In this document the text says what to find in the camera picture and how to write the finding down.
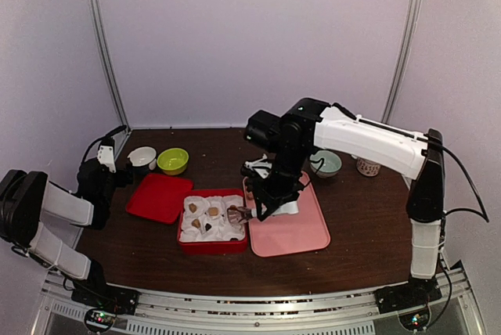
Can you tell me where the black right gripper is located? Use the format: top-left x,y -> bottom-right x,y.
252,143 -> 310,219

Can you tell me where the red tin lid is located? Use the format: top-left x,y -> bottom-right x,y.
126,173 -> 193,225

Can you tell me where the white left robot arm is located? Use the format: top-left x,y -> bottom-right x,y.
1,132 -> 133,307

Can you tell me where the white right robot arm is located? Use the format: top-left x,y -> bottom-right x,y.
241,98 -> 445,305

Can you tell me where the pink plastic tray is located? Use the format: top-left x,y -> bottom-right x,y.
248,185 -> 331,258

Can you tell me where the white ceramic bowl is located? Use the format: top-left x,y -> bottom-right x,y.
127,146 -> 157,171

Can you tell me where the light blue ceramic bowl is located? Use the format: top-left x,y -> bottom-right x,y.
309,150 -> 342,178

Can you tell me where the white paper liner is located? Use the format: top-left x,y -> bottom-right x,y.
179,195 -> 246,243

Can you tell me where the green plastic bowl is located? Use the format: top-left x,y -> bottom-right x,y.
157,148 -> 189,176

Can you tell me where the red tin box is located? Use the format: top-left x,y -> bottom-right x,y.
177,189 -> 249,254

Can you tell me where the white floral mug yellow inside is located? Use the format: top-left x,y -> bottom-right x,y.
356,157 -> 381,178

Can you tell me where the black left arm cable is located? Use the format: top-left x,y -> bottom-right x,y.
77,124 -> 128,171

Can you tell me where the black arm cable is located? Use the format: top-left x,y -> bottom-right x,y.
77,124 -> 128,171
428,135 -> 490,223

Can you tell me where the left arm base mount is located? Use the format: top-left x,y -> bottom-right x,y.
71,286 -> 139,315

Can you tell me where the aluminium front rail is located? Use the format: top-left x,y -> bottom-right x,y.
29,268 -> 487,334

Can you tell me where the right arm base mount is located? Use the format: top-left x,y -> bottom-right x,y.
373,283 -> 442,314

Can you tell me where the aluminium frame post left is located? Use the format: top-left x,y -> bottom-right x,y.
88,0 -> 131,131

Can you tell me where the aluminium frame post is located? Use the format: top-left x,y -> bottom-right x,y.
381,0 -> 422,124
88,0 -> 131,131

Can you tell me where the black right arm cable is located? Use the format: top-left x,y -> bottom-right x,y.
428,135 -> 490,223

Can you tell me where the aluminium frame post right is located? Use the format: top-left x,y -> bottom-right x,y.
381,0 -> 422,124

